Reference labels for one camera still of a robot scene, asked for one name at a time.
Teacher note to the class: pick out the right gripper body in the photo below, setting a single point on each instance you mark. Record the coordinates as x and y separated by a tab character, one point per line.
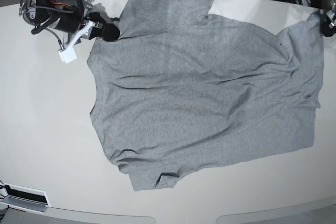
87	11

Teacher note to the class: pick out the white cable slot panel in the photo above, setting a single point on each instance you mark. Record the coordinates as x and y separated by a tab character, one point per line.
24	198

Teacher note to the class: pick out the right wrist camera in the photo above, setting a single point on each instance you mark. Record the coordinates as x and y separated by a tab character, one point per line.
68	54

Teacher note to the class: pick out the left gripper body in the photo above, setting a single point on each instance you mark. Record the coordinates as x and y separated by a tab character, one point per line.
331	13

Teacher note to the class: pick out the grey t-shirt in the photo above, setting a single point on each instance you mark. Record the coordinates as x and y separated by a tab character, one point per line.
183	90

